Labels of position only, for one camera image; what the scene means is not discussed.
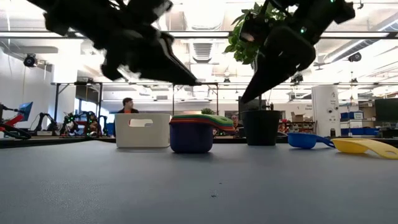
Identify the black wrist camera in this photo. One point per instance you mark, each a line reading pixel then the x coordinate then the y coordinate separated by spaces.
pixel 255 26
pixel 149 7

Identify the yellow measuring cup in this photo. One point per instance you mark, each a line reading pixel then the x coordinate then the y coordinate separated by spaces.
pixel 351 146

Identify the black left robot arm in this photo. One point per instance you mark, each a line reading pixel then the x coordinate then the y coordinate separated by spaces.
pixel 53 18

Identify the blue measuring cup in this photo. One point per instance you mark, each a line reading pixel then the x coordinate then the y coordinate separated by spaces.
pixel 301 140

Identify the white round column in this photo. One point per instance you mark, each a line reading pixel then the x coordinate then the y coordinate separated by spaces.
pixel 326 109

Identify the green measuring cup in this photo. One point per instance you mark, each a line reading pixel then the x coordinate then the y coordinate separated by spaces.
pixel 192 116

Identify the black security camera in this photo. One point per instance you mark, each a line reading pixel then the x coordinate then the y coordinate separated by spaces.
pixel 355 57
pixel 30 60

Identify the person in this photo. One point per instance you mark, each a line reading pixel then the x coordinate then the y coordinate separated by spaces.
pixel 127 105
pixel 235 120

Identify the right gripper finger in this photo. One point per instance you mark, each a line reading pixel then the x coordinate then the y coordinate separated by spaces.
pixel 306 57
pixel 270 68

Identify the black plant pot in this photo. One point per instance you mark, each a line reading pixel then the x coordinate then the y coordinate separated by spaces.
pixel 260 127

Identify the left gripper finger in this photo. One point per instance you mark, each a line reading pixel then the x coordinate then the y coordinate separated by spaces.
pixel 168 65
pixel 112 71

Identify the cardboard box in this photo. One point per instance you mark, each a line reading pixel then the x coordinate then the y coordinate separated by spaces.
pixel 297 117

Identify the shelf with blue bins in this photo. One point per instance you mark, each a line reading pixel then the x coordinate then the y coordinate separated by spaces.
pixel 357 123

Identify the green leafy artificial plant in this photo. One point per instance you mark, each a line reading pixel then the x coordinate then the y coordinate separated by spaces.
pixel 241 51

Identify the orange measuring cup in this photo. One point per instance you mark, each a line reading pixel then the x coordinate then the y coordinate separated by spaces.
pixel 192 122

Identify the small distant plant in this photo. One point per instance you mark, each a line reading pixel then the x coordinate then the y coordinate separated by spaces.
pixel 207 111

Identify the black gantry frame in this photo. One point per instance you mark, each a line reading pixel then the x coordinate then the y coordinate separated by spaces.
pixel 57 102

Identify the red measuring cup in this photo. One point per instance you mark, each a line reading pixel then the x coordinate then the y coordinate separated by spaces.
pixel 192 119

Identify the dark computer monitor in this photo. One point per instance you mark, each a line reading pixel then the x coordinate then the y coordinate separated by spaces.
pixel 387 109

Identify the white plastic basket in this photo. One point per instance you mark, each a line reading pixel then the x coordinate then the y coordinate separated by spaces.
pixel 143 133

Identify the blue tilted monitor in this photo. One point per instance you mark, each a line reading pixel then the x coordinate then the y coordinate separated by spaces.
pixel 25 110

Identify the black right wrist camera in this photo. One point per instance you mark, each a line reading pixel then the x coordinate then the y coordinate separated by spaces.
pixel 255 26

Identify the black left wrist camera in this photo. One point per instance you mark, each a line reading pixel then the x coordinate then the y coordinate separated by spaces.
pixel 149 7

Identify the red machine part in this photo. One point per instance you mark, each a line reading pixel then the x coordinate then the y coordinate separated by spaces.
pixel 12 120

